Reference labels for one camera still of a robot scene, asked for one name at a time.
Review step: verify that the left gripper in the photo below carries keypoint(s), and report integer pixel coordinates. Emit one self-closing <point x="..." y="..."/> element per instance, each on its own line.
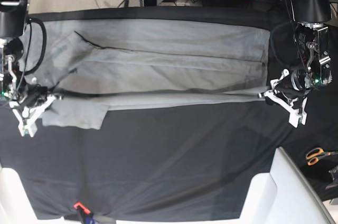
<point x="289" y="91"/>

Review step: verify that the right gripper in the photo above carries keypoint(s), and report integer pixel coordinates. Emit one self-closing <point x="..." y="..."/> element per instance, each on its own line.
<point x="28" y="101"/>

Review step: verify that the grey T-shirt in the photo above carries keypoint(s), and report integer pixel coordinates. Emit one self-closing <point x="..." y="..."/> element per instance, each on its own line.
<point x="106" y="65"/>

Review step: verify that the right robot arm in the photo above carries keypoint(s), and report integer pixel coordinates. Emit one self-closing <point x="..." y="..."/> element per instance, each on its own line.
<point x="14" y="21"/>

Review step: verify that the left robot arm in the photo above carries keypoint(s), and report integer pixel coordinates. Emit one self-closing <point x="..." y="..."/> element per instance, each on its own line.
<point x="308" y="19"/>

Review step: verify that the white plastic container right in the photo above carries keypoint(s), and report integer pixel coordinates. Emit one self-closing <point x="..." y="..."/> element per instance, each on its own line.
<point x="283" y="195"/>

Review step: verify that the white plastic container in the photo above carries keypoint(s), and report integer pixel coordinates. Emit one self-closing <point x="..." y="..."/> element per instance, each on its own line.
<point x="283" y="195"/>
<point x="15" y="205"/>

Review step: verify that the black table cloth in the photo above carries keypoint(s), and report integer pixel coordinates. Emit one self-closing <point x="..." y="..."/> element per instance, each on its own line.
<point x="184" y="163"/>

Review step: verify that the white plastic container left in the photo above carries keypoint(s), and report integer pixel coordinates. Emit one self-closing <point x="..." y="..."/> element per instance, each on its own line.
<point x="15" y="205"/>

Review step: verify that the orange blue clamp front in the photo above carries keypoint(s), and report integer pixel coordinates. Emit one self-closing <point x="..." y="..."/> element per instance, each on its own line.
<point x="84" y="214"/>

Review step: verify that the orange handled scissors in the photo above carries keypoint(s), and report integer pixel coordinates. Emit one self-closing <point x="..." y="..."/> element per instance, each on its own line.
<point x="317" y="154"/>

